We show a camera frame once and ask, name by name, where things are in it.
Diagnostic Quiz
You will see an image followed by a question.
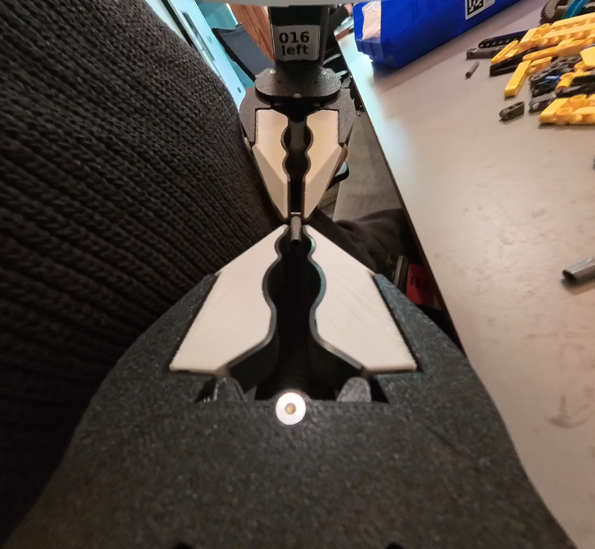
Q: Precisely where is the blue plastic bin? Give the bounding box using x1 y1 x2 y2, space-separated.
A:
352 0 587 69

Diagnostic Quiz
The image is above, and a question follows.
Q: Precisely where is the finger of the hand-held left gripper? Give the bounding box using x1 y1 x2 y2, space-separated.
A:
299 109 349 223
252 109 293 223

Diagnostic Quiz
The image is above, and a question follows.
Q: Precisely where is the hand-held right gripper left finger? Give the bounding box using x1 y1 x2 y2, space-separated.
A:
169 225 291 374

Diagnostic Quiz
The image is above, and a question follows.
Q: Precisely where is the pile of yellow blue building pieces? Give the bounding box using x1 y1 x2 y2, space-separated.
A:
466 0 595 126

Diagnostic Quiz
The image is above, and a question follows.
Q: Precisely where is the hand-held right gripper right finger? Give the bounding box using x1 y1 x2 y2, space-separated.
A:
301 225 418 373

